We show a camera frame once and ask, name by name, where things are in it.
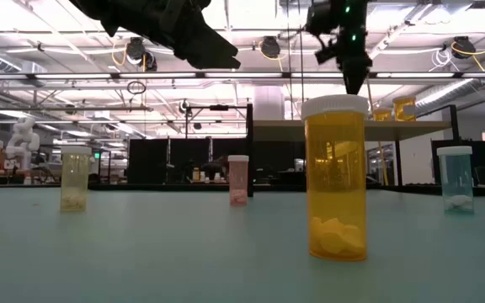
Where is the person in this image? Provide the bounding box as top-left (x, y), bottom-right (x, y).
top-left (200, 156), bottom-right (229, 183)

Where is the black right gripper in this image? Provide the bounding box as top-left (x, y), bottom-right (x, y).
top-left (315, 24), bottom-right (373, 95)

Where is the small pale yellow pill bottle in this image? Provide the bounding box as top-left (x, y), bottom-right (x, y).
top-left (59, 145), bottom-right (93, 214)

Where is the white column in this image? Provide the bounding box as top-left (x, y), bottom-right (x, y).
top-left (253, 86), bottom-right (285, 122)

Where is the black hanging cable loop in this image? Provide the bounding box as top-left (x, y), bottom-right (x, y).
top-left (126, 80), bottom-right (147, 96)

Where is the yellow reel cord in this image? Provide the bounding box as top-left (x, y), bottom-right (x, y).
top-left (450, 33), bottom-right (485, 72)
top-left (258, 40), bottom-right (285, 72)
top-left (110, 38), bottom-right (128, 67)

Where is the white robot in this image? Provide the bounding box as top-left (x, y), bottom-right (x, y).
top-left (4, 116), bottom-right (41, 172)

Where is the green table mat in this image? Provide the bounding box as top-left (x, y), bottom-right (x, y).
top-left (0, 187), bottom-right (485, 303)

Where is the small teal pill bottle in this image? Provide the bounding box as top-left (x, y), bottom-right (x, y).
top-left (436, 145), bottom-right (475, 215)

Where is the small white cap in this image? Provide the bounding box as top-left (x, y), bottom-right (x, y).
top-left (301, 94), bottom-right (370, 263)

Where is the wooden shelf board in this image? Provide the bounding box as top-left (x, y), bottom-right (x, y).
top-left (253, 120), bottom-right (453, 142)

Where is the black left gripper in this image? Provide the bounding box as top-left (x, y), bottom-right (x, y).
top-left (132, 0), bottom-right (242, 71)

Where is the long ceiling light bar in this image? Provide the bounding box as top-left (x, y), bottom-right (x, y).
top-left (0, 72), bottom-right (485, 81)

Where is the small pink pill bottle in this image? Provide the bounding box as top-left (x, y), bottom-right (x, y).
top-left (227, 154), bottom-right (250, 207)

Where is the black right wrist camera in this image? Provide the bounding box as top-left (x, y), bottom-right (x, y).
top-left (304, 1), bottom-right (341, 37)

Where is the black ceiling cable reel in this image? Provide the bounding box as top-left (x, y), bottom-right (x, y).
top-left (260, 35), bottom-right (281, 60)
top-left (451, 35), bottom-right (477, 60)
top-left (125, 36), bottom-right (158, 72)

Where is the black table frame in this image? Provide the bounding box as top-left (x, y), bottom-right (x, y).
top-left (0, 181), bottom-right (485, 197)

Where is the white coiled ceiling cable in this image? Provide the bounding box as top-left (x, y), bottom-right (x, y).
top-left (429, 48), bottom-right (454, 71)

